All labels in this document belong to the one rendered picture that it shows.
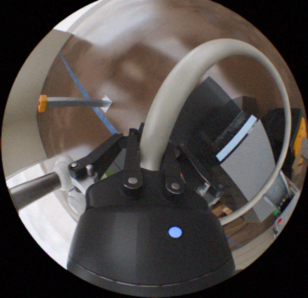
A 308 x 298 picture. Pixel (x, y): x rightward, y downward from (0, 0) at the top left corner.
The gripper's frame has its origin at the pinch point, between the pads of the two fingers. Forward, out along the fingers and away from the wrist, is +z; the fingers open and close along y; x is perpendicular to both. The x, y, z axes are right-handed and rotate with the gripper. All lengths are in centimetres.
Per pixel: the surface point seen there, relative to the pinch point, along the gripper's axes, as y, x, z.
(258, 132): 54, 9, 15
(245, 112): 48, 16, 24
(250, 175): 59, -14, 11
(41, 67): -535, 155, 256
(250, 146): 50, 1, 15
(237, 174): 49, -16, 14
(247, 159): 52, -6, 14
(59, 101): -90, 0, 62
